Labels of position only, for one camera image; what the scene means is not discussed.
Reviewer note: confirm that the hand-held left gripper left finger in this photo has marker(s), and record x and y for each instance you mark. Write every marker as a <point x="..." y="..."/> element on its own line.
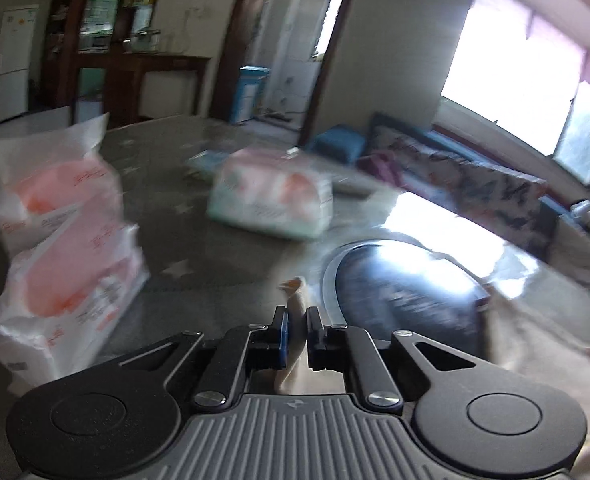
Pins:
<point x="284" y="340"/>

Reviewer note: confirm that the patterned sofa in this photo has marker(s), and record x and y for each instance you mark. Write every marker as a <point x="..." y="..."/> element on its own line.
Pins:
<point x="475" y="190"/>

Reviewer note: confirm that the pink tissue pack in bag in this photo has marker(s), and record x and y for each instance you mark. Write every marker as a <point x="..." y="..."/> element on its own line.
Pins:
<point x="50" y="185"/>
<point x="70" y="290"/>

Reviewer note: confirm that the small bluish packet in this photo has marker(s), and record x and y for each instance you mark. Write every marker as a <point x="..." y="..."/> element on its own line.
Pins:
<point x="204" y="161"/>

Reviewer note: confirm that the dark wooden door frame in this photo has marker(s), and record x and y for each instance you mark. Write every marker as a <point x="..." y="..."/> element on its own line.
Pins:
<point x="235" y="40"/>

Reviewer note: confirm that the white refrigerator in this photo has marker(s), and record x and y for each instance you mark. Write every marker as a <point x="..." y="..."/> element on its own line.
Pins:
<point x="12" y="65"/>

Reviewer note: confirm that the blue and white box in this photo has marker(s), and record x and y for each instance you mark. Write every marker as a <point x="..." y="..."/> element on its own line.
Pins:
<point x="247" y="95"/>

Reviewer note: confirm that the purple cloth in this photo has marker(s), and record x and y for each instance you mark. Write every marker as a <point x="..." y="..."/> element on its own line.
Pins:
<point x="377" y="167"/>

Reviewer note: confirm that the window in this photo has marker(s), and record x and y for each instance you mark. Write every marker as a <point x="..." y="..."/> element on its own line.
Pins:
<point x="515" y="55"/>

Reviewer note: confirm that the round black hotplate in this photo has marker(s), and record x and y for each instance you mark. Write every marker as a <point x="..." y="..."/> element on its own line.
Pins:
<point x="405" y="295"/>

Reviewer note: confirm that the pink and green tissue pack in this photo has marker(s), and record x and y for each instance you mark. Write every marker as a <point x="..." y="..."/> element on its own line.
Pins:
<point x="270" y="195"/>

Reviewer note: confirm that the metal pot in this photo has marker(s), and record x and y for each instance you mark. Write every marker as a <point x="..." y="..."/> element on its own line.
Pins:
<point x="142" y="41"/>

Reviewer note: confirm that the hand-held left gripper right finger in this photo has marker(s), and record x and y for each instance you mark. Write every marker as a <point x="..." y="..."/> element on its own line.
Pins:
<point x="315" y="342"/>

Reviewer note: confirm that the dark wooden cabinet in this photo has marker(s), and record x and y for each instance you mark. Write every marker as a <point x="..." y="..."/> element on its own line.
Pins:
<point x="70" y="15"/>

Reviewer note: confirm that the dark wooden side table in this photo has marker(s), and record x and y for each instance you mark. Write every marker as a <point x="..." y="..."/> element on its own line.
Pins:
<point x="125" y="80"/>

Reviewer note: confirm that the beige cloth garment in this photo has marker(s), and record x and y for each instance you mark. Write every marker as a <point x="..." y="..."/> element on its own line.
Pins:
<point x="535" y="350"/>

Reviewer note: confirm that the blue plastic stool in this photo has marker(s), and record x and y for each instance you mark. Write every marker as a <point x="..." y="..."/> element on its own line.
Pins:
<point x="336" y="142"/>

